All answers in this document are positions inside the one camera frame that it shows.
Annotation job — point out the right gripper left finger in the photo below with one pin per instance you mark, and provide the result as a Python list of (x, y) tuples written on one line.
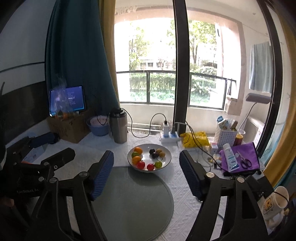
[(96, 177)]

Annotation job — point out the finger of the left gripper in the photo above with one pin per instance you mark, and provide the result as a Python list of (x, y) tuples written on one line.
[(51, 164), (22, 147)]

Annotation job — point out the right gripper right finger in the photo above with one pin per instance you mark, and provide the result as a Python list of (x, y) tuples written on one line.
[(201, 183)]

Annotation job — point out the orange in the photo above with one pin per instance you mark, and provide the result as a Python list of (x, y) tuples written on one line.
[(136, 159), (138, 150)]

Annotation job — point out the red tomato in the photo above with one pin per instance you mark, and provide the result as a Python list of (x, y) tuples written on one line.
[(141, 165), (150, 167)]

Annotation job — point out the dark plum with stem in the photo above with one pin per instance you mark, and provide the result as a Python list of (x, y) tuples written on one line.
[(155, 155)]

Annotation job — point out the white lotion tube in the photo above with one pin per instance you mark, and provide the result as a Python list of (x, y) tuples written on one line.
[(231, 160)]

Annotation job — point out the brown cardboard box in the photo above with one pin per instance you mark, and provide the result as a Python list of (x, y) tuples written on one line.
[(73, 129)]

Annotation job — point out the yellow duck plastic bag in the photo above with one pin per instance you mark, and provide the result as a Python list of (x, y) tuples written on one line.
[(196, 139)]

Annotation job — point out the orange in plate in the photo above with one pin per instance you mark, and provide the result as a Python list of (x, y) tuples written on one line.
[(136, 159)]

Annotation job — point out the large green fruit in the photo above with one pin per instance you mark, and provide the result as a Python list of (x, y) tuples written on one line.
[(134, 154)]

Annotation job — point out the small green grape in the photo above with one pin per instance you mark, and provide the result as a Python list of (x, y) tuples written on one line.
[(158, 164)]

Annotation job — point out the red tomato in plate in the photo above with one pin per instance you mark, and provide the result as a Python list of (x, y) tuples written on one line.
[(141, 165)]

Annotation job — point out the blue bowl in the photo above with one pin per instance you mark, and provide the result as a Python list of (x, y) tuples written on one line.
[(98, 131)]

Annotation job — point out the grey round placemat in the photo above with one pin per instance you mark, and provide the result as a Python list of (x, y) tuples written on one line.
[(133, 205)]

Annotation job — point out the black scissors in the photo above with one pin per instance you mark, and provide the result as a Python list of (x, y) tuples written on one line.
[(245, 163)]

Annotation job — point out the white lattice basket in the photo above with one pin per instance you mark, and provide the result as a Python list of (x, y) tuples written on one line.
[(223, 137)]

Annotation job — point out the white power strip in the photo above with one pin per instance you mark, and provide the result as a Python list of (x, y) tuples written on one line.
[(171, 138)]

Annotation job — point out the white round plate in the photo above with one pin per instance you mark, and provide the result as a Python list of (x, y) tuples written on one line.
[(147, 158)]

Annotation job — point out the purple cloth pouch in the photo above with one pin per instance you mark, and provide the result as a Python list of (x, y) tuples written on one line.
[(249, 152)]

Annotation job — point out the pink white inner bowl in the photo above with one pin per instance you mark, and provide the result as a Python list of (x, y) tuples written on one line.
[(98, 121)]

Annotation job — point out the dark plum in plate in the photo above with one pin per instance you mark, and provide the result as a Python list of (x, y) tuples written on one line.
[(151, 151)]

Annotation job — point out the stainless steel tumbler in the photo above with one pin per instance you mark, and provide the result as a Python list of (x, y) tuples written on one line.
[(118, 125)]

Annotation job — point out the tablet with blue screen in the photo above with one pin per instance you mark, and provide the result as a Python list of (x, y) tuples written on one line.
[(69, 99)]

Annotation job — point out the white charger adapter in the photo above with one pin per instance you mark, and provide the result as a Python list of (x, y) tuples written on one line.
[(166, 128)]

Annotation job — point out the white duck mug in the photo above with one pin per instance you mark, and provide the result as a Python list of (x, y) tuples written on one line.
[(273, 207)]

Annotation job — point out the black balcony railing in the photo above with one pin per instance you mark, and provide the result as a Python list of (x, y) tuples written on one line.
[(159, 87)]

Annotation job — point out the white desk lamp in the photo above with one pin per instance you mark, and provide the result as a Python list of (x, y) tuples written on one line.
[(255, 99)]

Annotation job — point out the teal curtain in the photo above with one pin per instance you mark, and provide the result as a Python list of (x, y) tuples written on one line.
[(75, 54)]

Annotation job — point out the hanging light blue towel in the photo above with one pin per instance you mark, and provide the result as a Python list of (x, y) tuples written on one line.
[(261, 68)]

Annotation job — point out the yellow curtain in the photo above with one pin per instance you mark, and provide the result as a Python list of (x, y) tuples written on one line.
[(283, 157)]

